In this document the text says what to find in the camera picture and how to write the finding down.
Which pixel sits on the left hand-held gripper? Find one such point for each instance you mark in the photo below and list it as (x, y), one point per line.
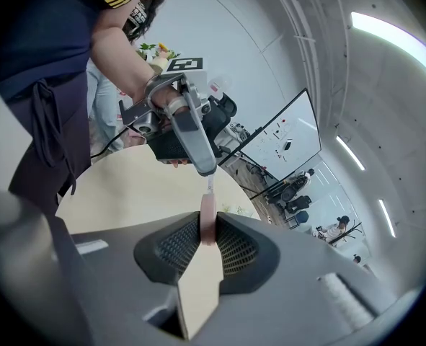
(184, 67)

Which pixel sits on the whiteboard on black stand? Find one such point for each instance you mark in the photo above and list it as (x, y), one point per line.
(286, 135)

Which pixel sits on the small green plant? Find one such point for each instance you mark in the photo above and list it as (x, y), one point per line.
(239, 210)

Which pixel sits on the navy t-shirt yellow print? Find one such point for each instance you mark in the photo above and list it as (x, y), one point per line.
(36, 31)

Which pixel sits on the person's left hand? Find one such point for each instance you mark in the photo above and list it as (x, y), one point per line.
(169, 97)

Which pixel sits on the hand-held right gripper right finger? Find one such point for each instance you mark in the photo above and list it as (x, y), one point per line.
(239, 249)

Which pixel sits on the large ceiling light panel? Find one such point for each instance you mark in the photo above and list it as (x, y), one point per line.
(396, 38)

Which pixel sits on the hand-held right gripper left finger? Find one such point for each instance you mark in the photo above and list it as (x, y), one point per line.
(169, 245)

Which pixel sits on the black office chair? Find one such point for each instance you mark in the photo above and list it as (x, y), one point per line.
(221, 117)
(295, 202)

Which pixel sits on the black coat rack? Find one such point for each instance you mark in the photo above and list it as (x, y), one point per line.
(347, 233)

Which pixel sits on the silver fisheye camera box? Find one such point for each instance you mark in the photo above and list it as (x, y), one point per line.
(145, 124)

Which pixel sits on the flower bouquet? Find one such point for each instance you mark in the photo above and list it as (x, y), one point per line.
(158, 54)

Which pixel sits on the person's left forearm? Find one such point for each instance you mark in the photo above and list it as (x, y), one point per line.
(119, 56)

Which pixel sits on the long ceiling light strip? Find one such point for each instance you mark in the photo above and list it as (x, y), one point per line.
(387, 217)
(350, 153)

